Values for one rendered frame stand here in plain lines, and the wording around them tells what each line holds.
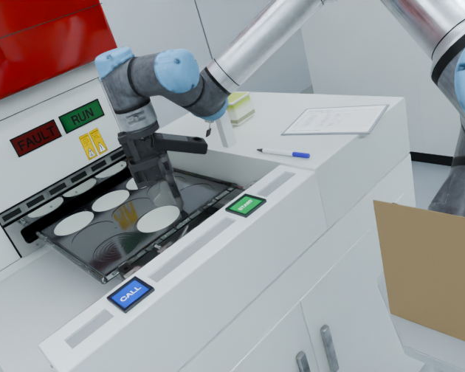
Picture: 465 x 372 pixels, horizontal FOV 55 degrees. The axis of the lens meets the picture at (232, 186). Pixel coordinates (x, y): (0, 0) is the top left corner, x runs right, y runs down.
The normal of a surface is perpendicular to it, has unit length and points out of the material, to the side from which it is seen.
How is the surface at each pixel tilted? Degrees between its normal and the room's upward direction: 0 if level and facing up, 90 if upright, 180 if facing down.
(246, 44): 64
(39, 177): 90
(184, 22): 90
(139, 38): 90
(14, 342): 0
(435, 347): 0
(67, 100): 90
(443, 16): 53
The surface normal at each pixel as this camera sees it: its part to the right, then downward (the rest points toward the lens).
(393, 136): 0.67, 0.18
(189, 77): 0.88, -0.03
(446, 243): -0.66, 0.51
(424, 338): -0.27, -0.85
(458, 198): -0.70, -0.54
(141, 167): 0.22, 0.40
